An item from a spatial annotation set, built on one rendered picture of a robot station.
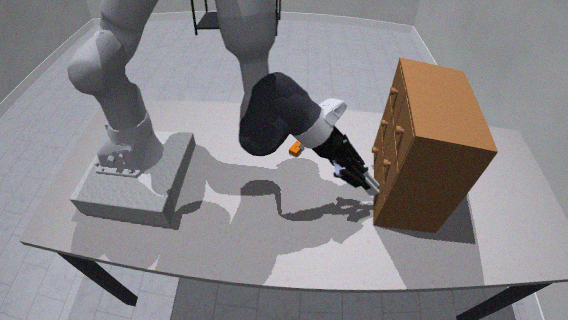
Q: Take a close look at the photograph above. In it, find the brown wooden drawer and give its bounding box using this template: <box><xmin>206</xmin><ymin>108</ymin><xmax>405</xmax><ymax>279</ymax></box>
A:
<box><xmin>390</xmin><ymin>65</ymin><xmax>406</xmax><ymax>123</ymax></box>
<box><xmin>394</xmin><ymin>97</ymin><xmax>414</xmax><ymax>170</ymax></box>
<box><xmin>372</xmin><ymin>126</ymin><xmax>383</xmax><ymax>178</ymax></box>
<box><xmin>374</xmin><ymin>163</ymin><xmax>385</xmax><ymax>221</ymax></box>
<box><xmin>382</xmin><ymin>133</ymin><xmax>398</xmax><ymax>199</ymax></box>
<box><xmin>380</xmin><ymin>97</ymin><xmax>394</xmax><ymax>153</ymax></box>

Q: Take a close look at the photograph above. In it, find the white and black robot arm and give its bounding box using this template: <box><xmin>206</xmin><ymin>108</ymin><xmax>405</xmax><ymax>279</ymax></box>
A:
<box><xmin>67</xmin><ymin>0</ymin><xmax>347</xmax><ymax>178</ymax></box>

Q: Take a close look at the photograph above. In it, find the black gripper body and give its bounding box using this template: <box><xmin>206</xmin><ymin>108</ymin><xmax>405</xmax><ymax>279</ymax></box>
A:
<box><xmin>312</xmin><ymin>125</ymin><xmax>348</xmax><ymax>166</ymax></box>

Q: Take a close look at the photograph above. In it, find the orange nine-volt battery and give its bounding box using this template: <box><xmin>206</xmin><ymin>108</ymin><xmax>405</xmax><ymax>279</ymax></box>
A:
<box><xmin>289</xmin><ymin>141</ymin><xmax>302</xmax><ymax>156</ymax></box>

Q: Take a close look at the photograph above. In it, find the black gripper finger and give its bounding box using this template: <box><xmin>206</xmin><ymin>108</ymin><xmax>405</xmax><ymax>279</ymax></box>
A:
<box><xmin>333</xmin><ymin>151</ymin><xmax>379</xmax><ymax>196</ymax></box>
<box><xmin>341</xmin><ymin>134</ymin><xmax>379</xmax><ymax>187</ymax></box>

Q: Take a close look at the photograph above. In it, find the brown wooden chest of drawers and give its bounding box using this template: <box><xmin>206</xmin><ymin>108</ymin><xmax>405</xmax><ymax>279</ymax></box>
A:
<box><xmin>373</xmin><ymin>57</ymin><xmax>498</xmax><ymax>233</ymax></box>

